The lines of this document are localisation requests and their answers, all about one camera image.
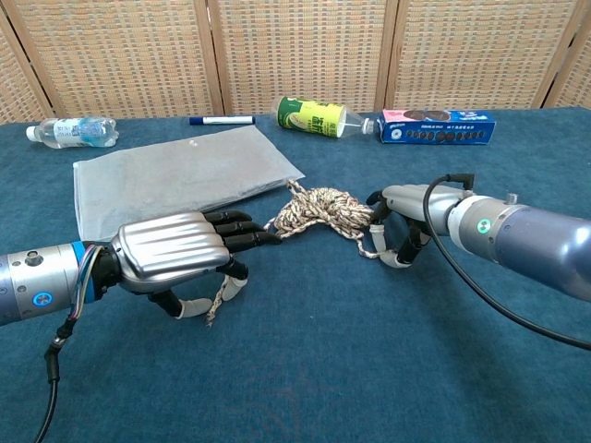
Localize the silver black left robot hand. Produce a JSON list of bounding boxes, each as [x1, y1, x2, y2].
[[94, 210, 283, 320]]

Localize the blue table cloth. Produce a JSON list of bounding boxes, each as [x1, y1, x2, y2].
[[0, 106, 591, 443]]

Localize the green label plastic bottle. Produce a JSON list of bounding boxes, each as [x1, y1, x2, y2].
[[275, 95, 380, 139]]

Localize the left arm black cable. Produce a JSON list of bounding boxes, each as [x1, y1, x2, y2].
[[33, 244, 105, 443]]

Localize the beige speckled rope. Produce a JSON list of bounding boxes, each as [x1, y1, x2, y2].
[[204, 180, 394, 329]]

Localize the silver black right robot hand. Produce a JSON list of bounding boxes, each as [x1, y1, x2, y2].
[[366, 184, 472, 269]]

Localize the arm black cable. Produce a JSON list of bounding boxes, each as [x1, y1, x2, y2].
[[33, 244, 105, 443], [422, 173, 591, 351]]

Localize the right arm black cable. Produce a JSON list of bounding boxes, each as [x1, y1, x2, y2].
[[422, 173, 591, 351]]

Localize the woven bamboo folding screen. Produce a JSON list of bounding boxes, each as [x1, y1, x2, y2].
[[0, 0, 591, 125]]

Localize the blue white marker pen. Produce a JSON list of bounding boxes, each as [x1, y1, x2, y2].
[[188, 114, 257, 126]]

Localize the clear water bottle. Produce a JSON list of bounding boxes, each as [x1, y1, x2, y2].
[[25, 116, 120, 150]]

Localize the blue cookie box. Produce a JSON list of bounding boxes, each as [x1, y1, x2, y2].
[[377, 108, 498, 146]]

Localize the translucent plastic bag with cloth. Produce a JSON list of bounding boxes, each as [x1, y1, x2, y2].
[[72, 126, 307, 242]]

